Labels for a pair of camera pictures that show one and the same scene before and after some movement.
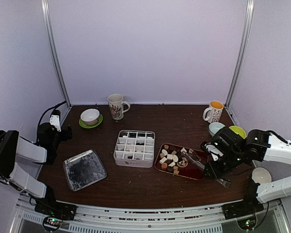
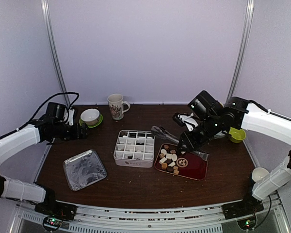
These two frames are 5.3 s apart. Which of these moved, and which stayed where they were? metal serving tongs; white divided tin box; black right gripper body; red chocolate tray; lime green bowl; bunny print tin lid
Moved: black right gripper body; metal serving tongs
Stayed: bunny print tin lid; white divided tin box; lime green bowl; red chocolate tray
